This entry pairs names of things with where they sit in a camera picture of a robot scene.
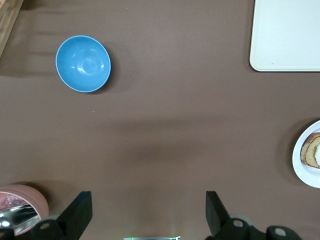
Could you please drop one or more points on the beige bear print tray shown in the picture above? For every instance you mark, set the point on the beige bear print tray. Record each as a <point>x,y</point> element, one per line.
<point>287,32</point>

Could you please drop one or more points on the white round plate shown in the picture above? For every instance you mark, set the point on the white round plate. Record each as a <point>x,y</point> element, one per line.
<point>300,172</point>

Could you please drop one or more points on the toasted bread slice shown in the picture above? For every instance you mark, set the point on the toasted bread slice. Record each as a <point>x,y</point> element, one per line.
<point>308,152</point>

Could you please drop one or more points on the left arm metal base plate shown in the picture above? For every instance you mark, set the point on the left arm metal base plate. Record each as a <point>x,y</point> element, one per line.
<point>152,238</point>

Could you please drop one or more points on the wooden mug rack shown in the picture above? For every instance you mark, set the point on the wooden mug rack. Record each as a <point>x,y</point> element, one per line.
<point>7,22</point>

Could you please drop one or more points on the pink bowl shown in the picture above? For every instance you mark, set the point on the pink bowl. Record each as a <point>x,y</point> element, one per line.
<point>37,200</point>

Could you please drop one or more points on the blue bowl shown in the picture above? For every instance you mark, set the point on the blue bowl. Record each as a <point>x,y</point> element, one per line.
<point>83,63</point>

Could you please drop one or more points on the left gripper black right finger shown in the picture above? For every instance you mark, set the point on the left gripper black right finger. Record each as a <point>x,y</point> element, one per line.
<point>220,220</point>

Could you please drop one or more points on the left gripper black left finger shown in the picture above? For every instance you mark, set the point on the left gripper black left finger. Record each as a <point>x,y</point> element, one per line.
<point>72,220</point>

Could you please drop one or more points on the silver metal spoon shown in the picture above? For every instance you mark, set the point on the silver metal spoon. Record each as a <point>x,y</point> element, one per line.
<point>17,216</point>

